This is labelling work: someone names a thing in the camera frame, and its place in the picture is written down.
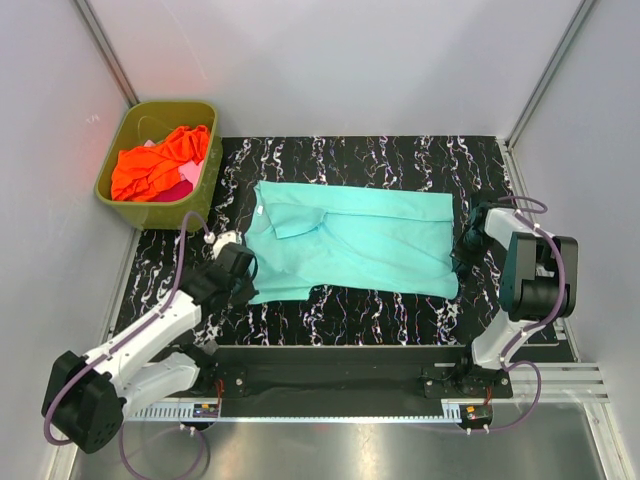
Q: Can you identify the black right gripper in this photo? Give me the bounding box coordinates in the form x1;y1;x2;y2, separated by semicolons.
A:
450;225;494;274

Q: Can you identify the turquoise t-shirt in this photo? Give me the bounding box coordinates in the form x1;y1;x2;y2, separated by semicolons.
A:
245;181;459;304

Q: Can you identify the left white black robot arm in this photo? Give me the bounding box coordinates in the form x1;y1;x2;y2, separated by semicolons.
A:
41;243;257;454

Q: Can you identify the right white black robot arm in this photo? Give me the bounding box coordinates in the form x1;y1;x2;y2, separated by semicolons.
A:
451;191;579;397

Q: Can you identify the black marble pattern mat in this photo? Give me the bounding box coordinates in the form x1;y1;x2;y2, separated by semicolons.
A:
111;135;513;346

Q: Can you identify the magenta t-shirt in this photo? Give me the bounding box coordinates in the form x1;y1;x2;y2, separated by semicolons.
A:
150;180;193;203

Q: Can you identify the light pink t-shirt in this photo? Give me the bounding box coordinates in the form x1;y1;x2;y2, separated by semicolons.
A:
143;140;206;186

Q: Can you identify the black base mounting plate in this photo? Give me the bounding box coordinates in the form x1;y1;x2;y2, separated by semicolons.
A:
213;346;513;409

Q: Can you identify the orange t-shirt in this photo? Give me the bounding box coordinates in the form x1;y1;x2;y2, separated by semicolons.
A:
110;125;211;202

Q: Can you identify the olive green plastic bin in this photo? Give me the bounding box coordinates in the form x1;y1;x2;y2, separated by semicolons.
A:
95;101;222;230

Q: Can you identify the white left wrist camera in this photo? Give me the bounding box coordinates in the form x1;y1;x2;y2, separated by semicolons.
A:
204;230;244;259

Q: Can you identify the slotted aluminium rail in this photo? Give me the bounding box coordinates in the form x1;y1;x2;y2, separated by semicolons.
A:
125;399;461;423

